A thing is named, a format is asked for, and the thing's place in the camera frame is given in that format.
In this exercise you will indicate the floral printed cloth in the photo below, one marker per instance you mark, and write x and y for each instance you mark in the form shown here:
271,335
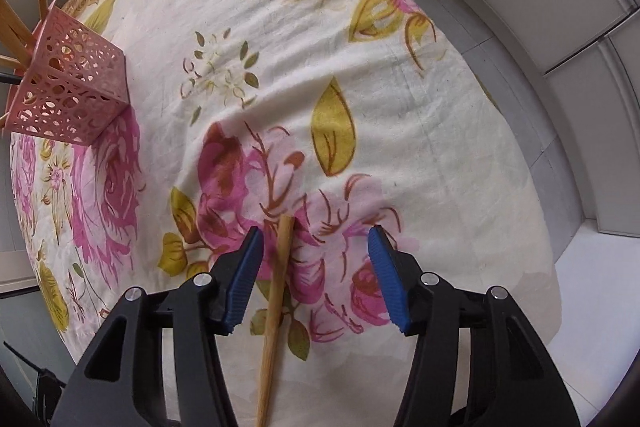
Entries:
400,107

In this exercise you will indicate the pink perforated utensil holder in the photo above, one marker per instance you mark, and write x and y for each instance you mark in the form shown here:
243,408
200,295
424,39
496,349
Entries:
70,92

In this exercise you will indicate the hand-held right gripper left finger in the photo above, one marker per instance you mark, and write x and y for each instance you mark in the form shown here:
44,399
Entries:
242,282

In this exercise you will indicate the black chopstick with gold band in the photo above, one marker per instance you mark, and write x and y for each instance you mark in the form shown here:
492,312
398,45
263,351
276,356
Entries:
10,78

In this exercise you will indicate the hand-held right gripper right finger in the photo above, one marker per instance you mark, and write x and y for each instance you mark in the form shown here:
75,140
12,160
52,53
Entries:
390,282

